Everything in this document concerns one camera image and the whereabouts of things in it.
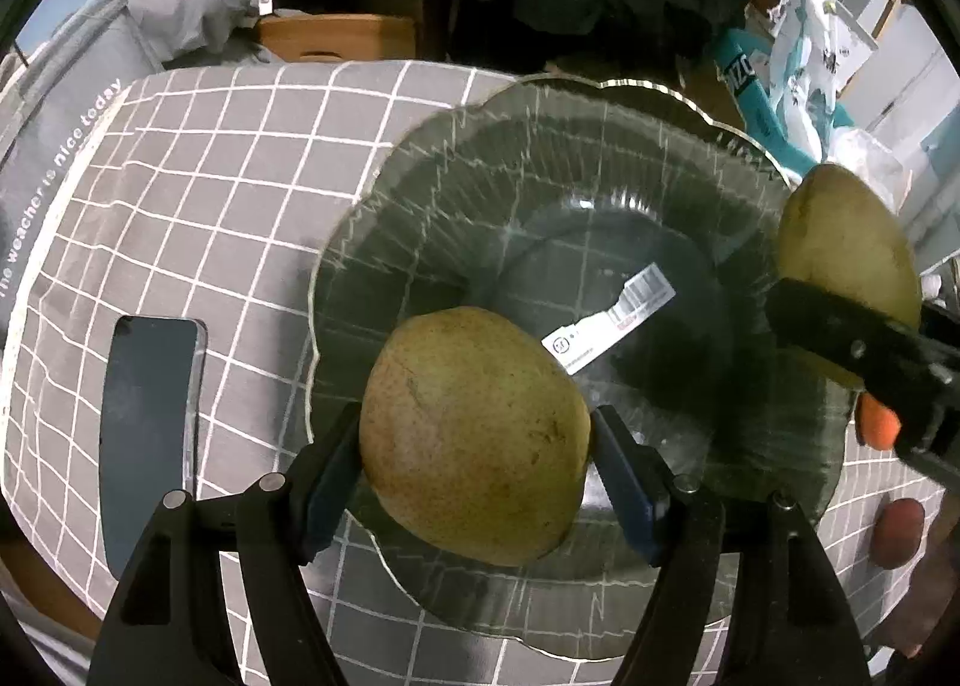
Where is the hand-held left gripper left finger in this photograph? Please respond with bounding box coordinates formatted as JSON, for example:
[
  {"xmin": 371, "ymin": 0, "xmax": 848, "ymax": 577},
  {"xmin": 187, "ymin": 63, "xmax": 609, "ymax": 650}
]
[{"xmin": 88, "ymin": 405, "xmax": 365, "ymax": 686}]

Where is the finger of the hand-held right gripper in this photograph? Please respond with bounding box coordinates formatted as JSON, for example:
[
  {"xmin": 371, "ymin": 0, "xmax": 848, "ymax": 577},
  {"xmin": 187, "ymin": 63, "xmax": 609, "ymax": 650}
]
[{"xmin": 765, "ymin": 279, "xmax": 960, "ymax": 488}]

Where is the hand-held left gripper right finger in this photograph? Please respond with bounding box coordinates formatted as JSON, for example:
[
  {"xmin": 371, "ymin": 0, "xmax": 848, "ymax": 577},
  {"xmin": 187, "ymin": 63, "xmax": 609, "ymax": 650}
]
[{"xmin": 592, "ymin": 405, "xmax": 875, "ymax": 686}]

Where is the orange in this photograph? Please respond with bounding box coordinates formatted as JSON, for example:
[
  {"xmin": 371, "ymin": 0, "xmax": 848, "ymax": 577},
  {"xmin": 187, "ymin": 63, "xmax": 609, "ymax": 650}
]
[{"xmin": 859, "ymin": 393, "xmax": 901, "ymax": 449}]

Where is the green-yellow pear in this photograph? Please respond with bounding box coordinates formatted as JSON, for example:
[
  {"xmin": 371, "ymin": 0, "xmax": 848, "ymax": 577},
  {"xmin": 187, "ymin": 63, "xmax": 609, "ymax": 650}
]
[
  {"xmin": 358, "ymin": 306, "xmax": 593, "ymax": 567},
  {"xmin": 776, "ymin": 163, "xmax": 923, "ymax": 391}
]

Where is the red apple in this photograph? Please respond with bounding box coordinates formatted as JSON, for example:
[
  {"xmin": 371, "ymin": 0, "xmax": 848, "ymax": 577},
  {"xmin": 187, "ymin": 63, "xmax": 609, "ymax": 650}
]
[{"xmin": 871, "ymin": 498, "xmax": 926, "ymax": 571}]

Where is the scalloped glass plate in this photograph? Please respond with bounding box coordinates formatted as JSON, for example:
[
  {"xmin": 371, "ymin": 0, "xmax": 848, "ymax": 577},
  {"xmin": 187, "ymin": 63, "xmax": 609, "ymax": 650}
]
[{"xmin": 307, "ymin": 75, "xmax": 856, "ymax": 657}]

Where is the dark smartphone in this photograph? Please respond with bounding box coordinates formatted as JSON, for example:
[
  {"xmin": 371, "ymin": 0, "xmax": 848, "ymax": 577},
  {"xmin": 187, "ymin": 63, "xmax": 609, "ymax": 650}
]
[{"xmin": 100, "ymin": 315, "xmax": 209, "ymax": 580}]

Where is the clear plastic bag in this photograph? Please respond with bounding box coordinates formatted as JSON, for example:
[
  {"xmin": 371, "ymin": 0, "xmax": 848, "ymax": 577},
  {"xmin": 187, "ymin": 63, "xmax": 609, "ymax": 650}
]
[{"xmin": 825, "ymin": 127, "xmax": 912, "ymax": 207}]

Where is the grey checked tablecloth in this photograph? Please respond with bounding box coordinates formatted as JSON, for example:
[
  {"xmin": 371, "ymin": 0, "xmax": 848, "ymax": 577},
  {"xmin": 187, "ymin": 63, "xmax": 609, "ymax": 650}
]
[{"xmin": 0, "ymin": 60, "xmax": 946, "ymax": 686}]

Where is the white printed plastic bag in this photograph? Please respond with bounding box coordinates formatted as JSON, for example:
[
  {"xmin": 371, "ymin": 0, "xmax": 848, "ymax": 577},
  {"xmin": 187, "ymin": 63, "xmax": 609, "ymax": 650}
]
[{"xmin": 765, "ymin": 0, "xmax": 875, "ymax": 133}]

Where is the wooden drawer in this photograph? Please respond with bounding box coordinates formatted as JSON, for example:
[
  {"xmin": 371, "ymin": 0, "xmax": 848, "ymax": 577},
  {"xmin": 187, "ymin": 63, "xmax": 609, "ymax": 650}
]
[{"xmin": 259, "ymin": 15, "xmax": 417, "ymax": 65}]

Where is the grey fabric storage bin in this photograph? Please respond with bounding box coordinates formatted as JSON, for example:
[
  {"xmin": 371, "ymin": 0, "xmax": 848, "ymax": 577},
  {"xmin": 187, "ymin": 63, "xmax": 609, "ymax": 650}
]
[{"xmin": 0, "ymin": 0, "xmax": 173, "ymax": 327}]

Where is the grey clothing pile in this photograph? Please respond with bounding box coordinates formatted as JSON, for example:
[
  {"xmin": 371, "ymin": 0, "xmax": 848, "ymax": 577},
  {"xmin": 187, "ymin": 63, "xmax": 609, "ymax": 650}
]
[{"xmin": 122, "ymin": 0, "xmax": 282, "ymax": 68}]

